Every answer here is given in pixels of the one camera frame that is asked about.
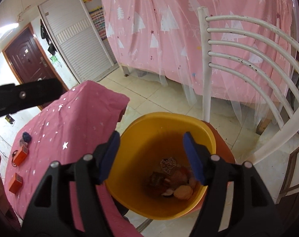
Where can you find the colourful chart poster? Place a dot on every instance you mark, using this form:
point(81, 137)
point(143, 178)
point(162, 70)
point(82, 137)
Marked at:
point(98, 24)

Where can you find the large yellow plastic bin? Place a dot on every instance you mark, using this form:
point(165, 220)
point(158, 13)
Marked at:
point(149, 138)

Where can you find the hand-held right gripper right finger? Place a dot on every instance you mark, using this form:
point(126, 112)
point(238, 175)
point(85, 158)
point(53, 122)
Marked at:
point(193, 158)

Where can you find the pink cloth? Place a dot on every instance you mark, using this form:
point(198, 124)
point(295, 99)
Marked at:
point(180, 176)

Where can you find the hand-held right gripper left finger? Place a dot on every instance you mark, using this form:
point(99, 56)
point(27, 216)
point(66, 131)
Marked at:
point(110, 158)

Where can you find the blue yarn ball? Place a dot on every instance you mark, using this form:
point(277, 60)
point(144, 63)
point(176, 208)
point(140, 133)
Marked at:
point(26, 137)

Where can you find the white metal chair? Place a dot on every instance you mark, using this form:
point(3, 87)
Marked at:
point(206, 79)

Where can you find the pink tree-print curtain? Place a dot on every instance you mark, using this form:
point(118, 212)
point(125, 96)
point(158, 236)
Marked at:
point(164, 42)

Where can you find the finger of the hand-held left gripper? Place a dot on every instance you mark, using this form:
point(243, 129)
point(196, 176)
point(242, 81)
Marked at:
point(36, 92)

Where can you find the ceiling light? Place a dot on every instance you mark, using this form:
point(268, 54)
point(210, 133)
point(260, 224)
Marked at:
point(6, 29)

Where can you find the green wall sticker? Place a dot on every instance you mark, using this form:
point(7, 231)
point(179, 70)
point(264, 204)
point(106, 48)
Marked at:
point(55, 58)

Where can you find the brown patterned packet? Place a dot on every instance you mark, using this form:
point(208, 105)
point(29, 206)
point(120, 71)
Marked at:
point(169, 164)

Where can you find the black handbag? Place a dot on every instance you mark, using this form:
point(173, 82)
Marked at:
point(52, 49)
point(43, 30)

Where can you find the open wall socket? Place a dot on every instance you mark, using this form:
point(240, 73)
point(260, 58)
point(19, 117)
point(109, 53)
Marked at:
point(10, 119)

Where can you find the cream cloth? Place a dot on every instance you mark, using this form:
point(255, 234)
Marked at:
point(183, 192)

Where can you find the orange box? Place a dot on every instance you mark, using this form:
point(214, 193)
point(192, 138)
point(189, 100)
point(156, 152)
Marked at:
point(16, 183)
point(20, 156)

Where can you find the dark brown door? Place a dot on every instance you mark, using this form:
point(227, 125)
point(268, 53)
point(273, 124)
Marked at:
point(26, 59)

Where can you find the pink star-print tablecloth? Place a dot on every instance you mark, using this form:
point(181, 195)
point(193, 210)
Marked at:
point(65, 118)

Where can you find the white louvered wardrobe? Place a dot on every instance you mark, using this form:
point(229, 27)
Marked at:
point(75, 49)

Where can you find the brown wooden frame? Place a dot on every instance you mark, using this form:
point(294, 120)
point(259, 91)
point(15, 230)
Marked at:
point(285, 175)

